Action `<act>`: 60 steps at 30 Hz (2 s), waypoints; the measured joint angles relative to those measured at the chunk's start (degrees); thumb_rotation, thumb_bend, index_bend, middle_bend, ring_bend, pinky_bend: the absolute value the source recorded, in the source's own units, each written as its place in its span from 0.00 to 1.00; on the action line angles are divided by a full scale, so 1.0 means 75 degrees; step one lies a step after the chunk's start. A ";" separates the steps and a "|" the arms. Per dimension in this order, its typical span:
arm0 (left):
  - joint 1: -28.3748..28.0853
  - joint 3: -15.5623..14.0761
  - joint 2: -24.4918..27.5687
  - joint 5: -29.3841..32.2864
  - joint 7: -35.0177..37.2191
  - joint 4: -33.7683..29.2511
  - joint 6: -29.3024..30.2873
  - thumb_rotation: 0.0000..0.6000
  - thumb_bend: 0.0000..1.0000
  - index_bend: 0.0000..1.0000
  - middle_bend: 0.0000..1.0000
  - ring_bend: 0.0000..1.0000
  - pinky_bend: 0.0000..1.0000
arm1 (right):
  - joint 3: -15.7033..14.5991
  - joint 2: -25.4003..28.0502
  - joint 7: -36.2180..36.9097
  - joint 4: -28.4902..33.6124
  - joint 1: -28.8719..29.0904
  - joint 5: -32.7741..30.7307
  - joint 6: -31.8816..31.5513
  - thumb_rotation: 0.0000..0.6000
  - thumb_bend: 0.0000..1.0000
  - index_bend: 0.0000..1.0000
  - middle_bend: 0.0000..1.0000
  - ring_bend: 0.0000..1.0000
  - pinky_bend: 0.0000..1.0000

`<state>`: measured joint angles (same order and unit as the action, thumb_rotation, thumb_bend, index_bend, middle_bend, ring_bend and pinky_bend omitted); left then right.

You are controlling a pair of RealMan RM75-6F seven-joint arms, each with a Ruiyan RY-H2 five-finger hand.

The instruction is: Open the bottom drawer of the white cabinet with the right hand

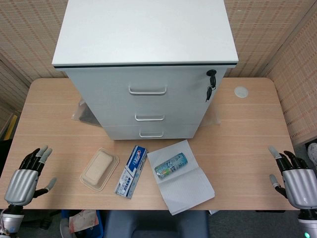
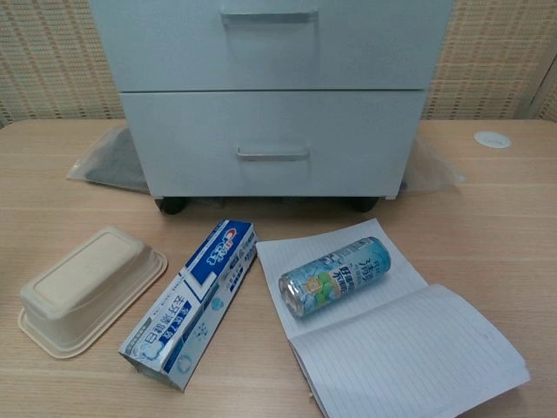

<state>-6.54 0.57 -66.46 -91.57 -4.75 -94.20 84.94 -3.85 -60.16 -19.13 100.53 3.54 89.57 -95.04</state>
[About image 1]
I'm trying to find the black chair base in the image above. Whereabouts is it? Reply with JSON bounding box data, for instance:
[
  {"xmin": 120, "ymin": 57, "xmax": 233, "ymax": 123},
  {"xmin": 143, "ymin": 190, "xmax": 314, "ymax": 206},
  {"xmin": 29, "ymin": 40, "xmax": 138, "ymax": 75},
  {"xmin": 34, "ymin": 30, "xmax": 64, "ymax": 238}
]
[{"xmin": 37, "ymin": 210, "xmax": 60, "ymax": 230}]

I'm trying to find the white drawer cabinet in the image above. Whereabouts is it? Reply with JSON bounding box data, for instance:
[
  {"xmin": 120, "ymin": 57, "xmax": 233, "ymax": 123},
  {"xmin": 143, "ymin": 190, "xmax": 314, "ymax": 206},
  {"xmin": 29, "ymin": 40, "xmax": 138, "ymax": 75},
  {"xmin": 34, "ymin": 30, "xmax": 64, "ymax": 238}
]
[{"xmin": 52, "ymin": 0, "xmax": 239, "ymax": 141}]

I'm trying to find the blue white toothpaste box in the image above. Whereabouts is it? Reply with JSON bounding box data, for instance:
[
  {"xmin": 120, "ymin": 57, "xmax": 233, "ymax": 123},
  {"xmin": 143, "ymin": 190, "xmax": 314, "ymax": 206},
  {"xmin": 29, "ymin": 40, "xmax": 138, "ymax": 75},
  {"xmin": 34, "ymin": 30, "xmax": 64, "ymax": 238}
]
[{"xmin": 114, "ymin": 145, "xmax": 149, "ymax": 200}]

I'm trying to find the beige pulp food container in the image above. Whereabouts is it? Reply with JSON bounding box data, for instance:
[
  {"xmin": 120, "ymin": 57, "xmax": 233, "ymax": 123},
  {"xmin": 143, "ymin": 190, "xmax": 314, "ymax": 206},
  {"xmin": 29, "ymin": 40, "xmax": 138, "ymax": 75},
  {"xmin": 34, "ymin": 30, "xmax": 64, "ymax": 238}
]
[{"xmin": 80, "ymin": 147, "xmax": 120, "ymax": 193}]

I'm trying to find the dark blue chair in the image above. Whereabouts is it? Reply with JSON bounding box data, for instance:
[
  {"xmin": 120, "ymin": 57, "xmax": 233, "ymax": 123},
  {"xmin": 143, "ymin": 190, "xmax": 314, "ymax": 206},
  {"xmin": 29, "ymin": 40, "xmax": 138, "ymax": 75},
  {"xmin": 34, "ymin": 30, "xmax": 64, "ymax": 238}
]
[{"xmin": 104, "ymin": 210, "xmax": 210, "ymax": 238}]

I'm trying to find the white shoe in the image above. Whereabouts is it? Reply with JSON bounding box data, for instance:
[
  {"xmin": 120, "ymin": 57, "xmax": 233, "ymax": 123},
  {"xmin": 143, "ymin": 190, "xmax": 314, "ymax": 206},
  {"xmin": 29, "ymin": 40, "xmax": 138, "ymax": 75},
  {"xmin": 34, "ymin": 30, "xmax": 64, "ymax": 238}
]
[{"xmin": 307, "ymin": 142, "xmax": 317, "ymax": 172}]

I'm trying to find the white lined notebook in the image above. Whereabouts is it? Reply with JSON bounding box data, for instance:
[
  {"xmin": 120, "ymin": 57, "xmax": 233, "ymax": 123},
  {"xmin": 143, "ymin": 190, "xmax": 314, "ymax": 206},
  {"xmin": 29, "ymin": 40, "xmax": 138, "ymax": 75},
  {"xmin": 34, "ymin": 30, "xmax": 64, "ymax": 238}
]
[{"xmin": 147, "ymin": 139, "xmax": 215, "ymax": 216}]

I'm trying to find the green blue drink can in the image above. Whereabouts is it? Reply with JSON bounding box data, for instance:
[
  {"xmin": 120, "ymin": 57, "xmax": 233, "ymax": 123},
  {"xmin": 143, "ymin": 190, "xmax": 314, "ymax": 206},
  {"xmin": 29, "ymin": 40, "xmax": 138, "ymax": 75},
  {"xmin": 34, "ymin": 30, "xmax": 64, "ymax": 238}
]
[{"xmin": 155, "ymin": 153, "xmax": 189, "ymax": 179}]

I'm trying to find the long silver drawer handle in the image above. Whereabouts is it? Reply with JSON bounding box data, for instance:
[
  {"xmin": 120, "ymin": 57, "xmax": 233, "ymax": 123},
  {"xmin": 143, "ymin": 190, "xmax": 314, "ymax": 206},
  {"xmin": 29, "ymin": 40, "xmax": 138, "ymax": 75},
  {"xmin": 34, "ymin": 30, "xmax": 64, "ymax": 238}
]
[{"xmin": 128, "ymin": 85, "xmax": 167, "ymax": 96}]

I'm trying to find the medium white drawer front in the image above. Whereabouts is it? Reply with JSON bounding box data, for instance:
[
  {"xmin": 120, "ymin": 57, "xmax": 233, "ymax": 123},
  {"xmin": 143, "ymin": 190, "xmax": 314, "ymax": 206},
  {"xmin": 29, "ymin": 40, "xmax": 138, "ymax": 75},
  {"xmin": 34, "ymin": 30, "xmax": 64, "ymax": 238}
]
[{"xmin": 85, "ymin": 101, "xmax": 211, "ymax": 127}]

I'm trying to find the medium silver drawer handle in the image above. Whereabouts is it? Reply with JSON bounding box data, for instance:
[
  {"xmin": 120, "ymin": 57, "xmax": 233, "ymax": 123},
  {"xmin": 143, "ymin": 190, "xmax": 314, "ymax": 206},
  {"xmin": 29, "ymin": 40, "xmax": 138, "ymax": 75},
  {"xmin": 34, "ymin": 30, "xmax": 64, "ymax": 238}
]
[{"xmin": 135, "ymin": 114, "xmax": 165, "ymax": 122}]

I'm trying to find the large white drawer front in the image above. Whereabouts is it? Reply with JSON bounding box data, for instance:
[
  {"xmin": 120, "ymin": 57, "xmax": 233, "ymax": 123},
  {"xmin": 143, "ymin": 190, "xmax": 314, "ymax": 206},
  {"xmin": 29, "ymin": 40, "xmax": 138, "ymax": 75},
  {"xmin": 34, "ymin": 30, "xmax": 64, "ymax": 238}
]
[{"xmin": 65, "ymin": 66, "xmax": 227, "ymax": 104}]

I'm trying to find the black key in lock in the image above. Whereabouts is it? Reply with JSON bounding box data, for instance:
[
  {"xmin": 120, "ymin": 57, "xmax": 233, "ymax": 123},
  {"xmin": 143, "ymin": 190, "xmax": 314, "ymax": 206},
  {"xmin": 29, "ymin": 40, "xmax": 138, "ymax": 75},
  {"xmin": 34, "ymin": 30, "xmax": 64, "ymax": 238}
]
[{"xmin": 206, "ymin": 69, "xmax": 217, "ymax": 89}]

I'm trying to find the small white drawer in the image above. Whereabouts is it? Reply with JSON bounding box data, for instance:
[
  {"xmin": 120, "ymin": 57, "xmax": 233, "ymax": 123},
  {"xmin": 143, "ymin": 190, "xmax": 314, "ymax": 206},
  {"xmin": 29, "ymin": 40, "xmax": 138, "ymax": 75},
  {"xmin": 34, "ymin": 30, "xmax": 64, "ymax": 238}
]
[{"xmin": 102, "ymin": 123, "xmax": 199, "ymax": 141}]

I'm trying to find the black hanging key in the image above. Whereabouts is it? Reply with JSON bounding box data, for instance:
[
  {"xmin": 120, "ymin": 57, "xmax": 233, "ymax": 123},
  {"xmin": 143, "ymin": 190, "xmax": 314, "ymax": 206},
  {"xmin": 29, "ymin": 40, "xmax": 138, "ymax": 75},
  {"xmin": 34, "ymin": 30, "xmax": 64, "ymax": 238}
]
[{"xmin": 205, "ymin": 86, "xmax": 215, "ymax": 103}]

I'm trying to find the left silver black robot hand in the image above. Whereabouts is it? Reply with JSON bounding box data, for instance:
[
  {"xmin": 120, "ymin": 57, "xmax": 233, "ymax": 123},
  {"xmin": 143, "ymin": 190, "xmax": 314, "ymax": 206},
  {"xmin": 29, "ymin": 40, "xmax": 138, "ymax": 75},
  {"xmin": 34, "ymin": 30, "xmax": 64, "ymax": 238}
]
[{"xmin": 3, "ymin": 145, "xmax": 57, "ymax": 207}]

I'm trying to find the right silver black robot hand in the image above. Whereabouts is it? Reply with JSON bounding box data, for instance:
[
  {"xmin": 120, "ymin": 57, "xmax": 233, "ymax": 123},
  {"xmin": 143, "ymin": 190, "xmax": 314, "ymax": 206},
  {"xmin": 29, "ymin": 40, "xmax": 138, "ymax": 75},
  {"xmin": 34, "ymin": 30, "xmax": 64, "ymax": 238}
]
[{"xmin": 267, "ymin": 145, "xmax": 317, "ymax": 211}]

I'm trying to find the red white package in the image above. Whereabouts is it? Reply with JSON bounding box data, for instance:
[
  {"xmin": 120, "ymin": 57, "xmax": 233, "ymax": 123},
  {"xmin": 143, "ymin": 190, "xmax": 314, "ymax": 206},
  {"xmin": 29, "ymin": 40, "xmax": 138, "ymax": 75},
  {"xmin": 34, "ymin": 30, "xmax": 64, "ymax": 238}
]
[{"xmin": 68, "ymin": 210, "xmax": 98, "ymax": 234}]

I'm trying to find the yellow black object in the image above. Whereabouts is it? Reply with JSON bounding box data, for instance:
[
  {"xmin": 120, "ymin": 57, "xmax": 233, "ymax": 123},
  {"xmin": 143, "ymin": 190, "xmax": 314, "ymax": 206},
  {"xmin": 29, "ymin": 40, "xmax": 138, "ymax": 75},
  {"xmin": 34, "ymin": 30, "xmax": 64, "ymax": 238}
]
[{"xmin": 4, "ymin": 120, "xmax": 16, "ymax": 140}]

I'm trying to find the grey round cable grommet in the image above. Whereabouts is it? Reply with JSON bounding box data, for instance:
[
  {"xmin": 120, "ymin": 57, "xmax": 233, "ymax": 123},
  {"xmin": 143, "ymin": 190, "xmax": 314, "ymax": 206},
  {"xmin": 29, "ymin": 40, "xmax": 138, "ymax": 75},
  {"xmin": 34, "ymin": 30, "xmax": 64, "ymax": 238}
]
[{"xmin": 234, "ymin": 86, "xmax": 249, "ymax": 99}]

